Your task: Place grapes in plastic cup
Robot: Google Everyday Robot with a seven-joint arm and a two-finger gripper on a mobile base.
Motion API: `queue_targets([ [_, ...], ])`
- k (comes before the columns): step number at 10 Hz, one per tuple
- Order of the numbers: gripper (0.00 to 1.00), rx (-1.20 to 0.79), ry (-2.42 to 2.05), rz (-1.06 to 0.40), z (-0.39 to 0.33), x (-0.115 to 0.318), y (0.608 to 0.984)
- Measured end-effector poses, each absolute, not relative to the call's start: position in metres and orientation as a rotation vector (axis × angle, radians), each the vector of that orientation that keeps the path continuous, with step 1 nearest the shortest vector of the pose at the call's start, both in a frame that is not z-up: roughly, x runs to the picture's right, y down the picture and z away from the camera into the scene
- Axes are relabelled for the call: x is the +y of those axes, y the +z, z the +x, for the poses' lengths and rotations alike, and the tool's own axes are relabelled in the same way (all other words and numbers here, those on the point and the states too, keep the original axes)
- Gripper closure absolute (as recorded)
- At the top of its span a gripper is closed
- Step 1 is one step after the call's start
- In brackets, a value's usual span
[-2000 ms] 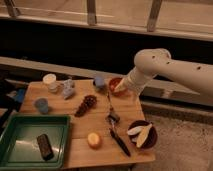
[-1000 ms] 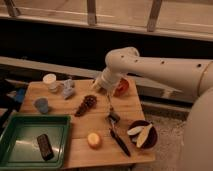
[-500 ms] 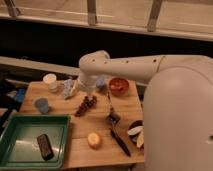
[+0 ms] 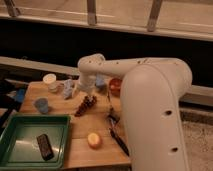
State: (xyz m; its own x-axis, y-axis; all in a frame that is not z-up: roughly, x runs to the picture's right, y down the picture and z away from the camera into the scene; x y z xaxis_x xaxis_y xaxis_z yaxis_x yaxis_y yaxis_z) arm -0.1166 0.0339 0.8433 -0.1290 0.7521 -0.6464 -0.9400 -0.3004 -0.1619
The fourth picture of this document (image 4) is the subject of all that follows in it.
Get white plastic cup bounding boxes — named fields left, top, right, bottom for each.
left=43, top=73, right=58, bottom=93

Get small blue cup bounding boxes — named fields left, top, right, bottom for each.
left=95, top=75, right=106, bottom=90

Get orange fruit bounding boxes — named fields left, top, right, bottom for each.
left=87, top=133, right=102, bottom=149

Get dark grape bunch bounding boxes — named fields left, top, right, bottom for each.
left=75, top=96, right=97, bottom=117

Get red bowl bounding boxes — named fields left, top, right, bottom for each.
left=109, top=78, right=122, bottom=96

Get green plastic tray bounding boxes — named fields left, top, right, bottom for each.
left=0, top=114, right=70, bottom=171

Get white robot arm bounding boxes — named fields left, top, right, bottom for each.
left=78, top=54, right=192, bottom=171

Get dark rectangular sponge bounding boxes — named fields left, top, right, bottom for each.
left=37, top=134, right=54, bottom=161

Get wooden cutting board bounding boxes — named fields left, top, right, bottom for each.
left=20, top=82, right=130, bottom=170

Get blue plastic cup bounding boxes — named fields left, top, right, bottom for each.
left=34, top=98, right=49, bottom=114

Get blue object at left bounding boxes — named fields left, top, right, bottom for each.
left=14, top=89, right=26, bottom=103

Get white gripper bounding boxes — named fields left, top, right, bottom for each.
left=73, top=74, right=96, bottom=100

